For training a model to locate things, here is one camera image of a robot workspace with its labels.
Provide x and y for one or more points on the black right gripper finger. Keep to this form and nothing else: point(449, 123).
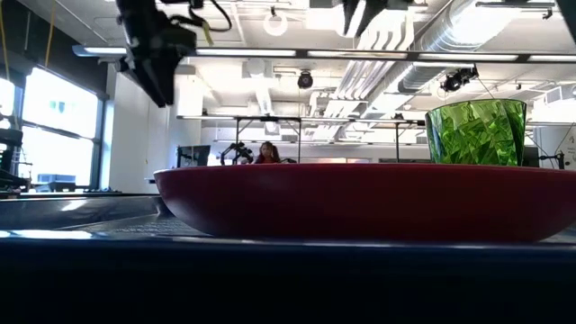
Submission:
point(373, 13)
point(348, 15)

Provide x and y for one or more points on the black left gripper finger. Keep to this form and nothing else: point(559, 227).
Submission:
point(144, 78)
point(167, 85)

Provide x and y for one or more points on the green faceted cup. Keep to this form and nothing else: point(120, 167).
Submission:
point(477, 132)

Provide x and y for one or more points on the red plastic plate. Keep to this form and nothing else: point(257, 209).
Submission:
point(369, 202)

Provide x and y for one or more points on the small black background robot arm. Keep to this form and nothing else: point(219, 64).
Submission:
point(237, 150)

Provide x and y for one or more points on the dark computer monitor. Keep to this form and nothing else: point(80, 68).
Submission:
point(193, 156)

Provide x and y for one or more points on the black ceiling spotlight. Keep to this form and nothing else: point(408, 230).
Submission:
point(456, 78)

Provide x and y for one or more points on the large window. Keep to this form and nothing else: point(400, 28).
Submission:
point(58, 130)

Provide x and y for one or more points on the person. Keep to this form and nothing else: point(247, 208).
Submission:
point(267, 155)

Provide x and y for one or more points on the black aluminium frame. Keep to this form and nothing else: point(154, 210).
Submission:
point(301, 54)

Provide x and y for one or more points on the silver ventilation duct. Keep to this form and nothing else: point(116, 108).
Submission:
point(454, 36)

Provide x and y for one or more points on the black ceiling camera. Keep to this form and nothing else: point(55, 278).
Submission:
point(305, 80)

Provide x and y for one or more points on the black background table frame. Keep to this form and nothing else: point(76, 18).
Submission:
point(299, 139)

